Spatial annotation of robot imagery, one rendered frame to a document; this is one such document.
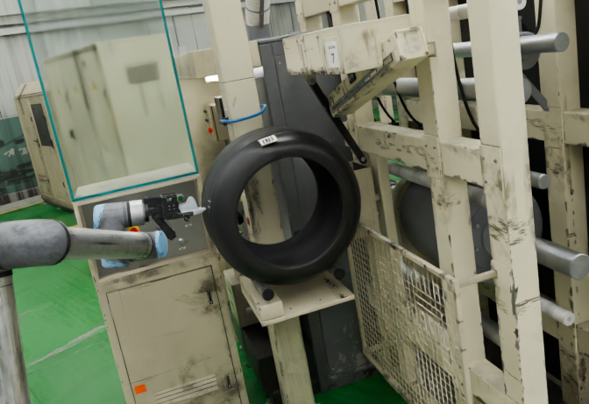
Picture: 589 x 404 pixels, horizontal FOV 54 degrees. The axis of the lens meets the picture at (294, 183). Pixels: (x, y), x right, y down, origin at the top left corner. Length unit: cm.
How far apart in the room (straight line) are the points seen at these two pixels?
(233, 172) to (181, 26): 1039
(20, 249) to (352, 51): 107
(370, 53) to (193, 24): 1070
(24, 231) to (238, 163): 78
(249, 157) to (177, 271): 89
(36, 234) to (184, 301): 134
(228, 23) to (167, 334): 142
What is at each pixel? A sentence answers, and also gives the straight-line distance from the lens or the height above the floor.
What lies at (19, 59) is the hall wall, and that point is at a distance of 1106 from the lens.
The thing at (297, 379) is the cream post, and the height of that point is 30.
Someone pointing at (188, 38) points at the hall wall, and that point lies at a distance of 1231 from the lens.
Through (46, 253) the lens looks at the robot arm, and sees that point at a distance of 151.
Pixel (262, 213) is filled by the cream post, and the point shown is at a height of 110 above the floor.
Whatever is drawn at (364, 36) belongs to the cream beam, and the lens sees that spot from 181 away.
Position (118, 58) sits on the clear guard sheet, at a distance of 256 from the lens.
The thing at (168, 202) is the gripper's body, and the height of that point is 130.
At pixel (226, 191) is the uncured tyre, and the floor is 131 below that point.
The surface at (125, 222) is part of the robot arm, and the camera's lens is 203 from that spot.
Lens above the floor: 175
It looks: 13 degrees down
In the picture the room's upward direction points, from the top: 10 degrees counter-clockwise
